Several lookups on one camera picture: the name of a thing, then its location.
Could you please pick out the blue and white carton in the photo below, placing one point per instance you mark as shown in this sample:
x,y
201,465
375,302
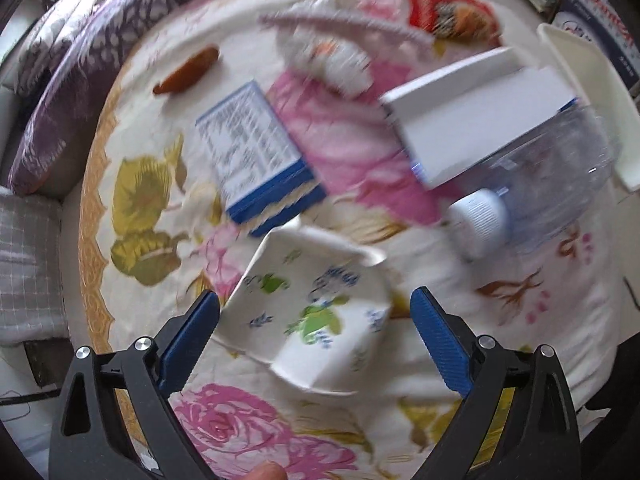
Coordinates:
x,y
250,150

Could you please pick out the crushed floral paper cup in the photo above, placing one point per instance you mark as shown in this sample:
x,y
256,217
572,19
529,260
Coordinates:
x,y
300,310

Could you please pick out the white cardboard box red logo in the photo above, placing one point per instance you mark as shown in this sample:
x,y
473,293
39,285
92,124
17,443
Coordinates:
x,y
605,10

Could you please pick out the white plastic bin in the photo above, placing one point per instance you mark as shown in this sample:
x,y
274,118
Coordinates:
x,y
590,75

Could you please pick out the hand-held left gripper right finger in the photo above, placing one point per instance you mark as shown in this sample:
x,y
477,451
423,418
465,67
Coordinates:
x,y
440,345

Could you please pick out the brown food scrap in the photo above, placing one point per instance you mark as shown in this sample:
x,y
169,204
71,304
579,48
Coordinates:
x,y
187,72

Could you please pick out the grey checked cloth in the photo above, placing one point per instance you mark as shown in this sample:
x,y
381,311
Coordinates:
x,y
30,260

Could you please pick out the white toothed plastic piece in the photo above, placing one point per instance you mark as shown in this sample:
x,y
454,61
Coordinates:
x,y
340,22

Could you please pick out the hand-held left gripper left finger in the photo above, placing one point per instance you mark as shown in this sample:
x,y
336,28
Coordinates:
x,y
190,340

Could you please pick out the white patterned pillow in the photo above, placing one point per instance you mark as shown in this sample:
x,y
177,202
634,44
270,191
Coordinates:
x,y
82,15
50,35

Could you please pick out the crumpled white wrapper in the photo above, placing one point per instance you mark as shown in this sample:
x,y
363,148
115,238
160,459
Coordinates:
x,y
325,60

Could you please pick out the floral blanket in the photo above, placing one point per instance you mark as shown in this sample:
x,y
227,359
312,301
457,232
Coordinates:
x,y
150,240

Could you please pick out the person's left hand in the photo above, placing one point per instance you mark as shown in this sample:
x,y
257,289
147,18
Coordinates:
x,y
269,472

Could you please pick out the red snack packet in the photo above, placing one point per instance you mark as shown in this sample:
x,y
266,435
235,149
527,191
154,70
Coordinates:
x,y
450,10

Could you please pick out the clear plastic bottle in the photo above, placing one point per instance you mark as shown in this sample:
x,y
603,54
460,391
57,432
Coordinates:
x,y
550,185

